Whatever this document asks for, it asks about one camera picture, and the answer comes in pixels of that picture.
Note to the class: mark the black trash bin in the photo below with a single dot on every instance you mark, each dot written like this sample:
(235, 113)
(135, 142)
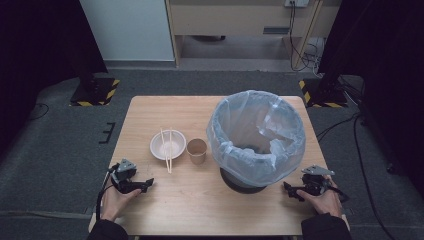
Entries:
(241, 186)

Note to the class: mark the person's left hand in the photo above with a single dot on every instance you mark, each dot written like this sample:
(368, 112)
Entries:
(115, 201)

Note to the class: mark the trash bin with plastic liner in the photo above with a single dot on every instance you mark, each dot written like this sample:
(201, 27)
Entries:
(233, 133)

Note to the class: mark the black curtain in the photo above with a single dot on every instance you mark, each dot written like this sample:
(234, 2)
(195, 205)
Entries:
(40, 50)
(390, 66)

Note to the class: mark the black stand base hazard striped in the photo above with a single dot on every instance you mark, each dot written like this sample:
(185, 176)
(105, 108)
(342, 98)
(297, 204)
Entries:
(93, 93)
(321, 95)

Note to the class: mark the white disposable bowl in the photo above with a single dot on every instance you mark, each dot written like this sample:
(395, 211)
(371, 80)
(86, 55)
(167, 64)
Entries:
(175, 146)

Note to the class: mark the person's right hand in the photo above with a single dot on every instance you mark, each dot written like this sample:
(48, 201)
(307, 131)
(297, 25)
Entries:
(325, 201)

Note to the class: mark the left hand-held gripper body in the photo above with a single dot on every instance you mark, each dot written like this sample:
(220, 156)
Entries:
(124, 173)

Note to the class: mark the brown paper cup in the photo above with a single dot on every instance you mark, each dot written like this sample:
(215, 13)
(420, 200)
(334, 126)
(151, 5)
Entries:
(197, 150)

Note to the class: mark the white wall socket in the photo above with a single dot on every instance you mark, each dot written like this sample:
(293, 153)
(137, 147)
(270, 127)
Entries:
(296, 2)

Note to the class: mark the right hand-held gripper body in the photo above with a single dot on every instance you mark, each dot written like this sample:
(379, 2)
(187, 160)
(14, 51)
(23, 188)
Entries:
(315, 183)

